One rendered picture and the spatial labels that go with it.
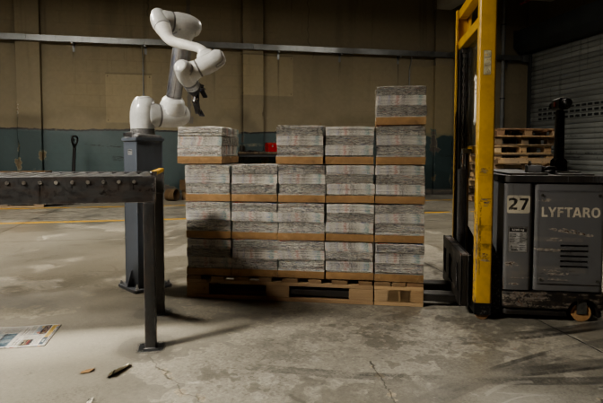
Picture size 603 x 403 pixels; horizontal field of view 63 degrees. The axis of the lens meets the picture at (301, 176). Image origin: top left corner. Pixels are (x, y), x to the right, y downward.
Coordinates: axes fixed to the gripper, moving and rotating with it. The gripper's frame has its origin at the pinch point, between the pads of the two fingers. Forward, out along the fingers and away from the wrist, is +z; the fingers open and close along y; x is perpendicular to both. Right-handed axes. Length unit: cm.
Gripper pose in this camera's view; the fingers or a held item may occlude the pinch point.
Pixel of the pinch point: (203, 105)
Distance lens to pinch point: 313.1
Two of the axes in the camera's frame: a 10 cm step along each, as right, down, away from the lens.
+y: -0.6, 9.1, -4.0
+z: 1.2, 4.1, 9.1
